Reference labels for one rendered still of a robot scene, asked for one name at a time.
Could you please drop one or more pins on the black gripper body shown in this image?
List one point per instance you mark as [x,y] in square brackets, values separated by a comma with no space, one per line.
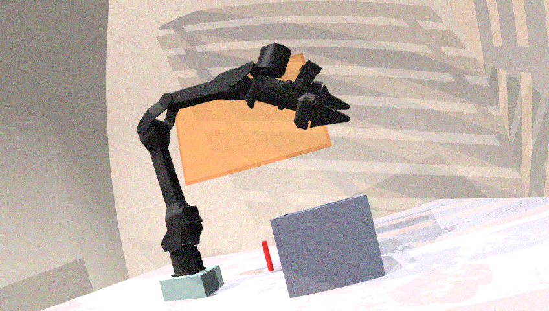
[302,103]

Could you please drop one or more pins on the red peg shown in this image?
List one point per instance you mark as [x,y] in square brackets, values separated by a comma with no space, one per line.
[267,256]

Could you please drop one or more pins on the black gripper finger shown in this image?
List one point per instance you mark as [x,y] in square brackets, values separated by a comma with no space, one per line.
[332,101]
[325,115]

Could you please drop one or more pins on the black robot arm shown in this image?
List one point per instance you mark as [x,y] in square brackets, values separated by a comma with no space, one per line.
[183,222]

